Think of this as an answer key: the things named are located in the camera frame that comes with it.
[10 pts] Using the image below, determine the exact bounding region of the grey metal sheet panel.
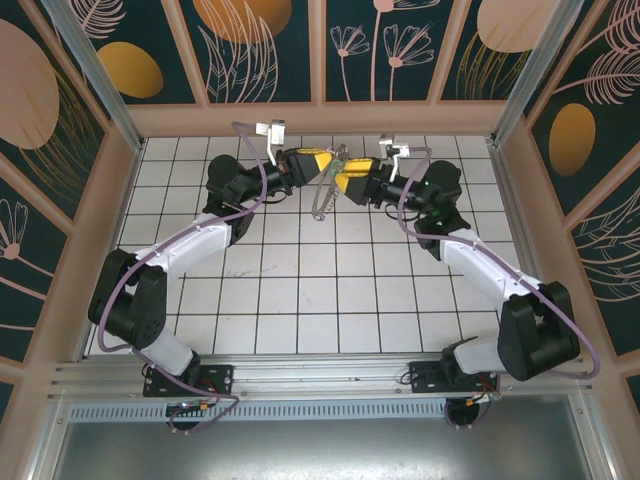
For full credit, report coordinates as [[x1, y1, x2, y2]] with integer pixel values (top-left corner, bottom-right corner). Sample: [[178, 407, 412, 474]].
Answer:
[[29, 419, 621, 480]]

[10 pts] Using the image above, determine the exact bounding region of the aluminium corner post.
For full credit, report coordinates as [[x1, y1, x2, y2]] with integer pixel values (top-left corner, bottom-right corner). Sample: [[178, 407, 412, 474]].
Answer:
[[491, 0, 604, 147], [42, 0, 147, 152]]

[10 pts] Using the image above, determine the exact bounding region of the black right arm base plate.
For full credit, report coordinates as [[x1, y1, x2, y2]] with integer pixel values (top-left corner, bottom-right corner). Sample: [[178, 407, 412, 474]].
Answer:
[[408, 359, 451, 396]]

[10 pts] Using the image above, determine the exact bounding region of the aluminium mounting rail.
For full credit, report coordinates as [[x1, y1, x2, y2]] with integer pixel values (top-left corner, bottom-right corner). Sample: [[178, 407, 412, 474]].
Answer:
[[47, 352, 594, 401]]

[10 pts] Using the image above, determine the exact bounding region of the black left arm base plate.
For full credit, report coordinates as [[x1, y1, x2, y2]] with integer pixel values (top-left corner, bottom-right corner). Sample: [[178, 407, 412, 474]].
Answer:
[[142, 363, 235, 399]]

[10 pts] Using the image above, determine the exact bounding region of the slotted grey cable duct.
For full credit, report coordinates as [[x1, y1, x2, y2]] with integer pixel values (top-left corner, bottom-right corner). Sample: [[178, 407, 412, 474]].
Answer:
[[67, 401, 454, 422]]

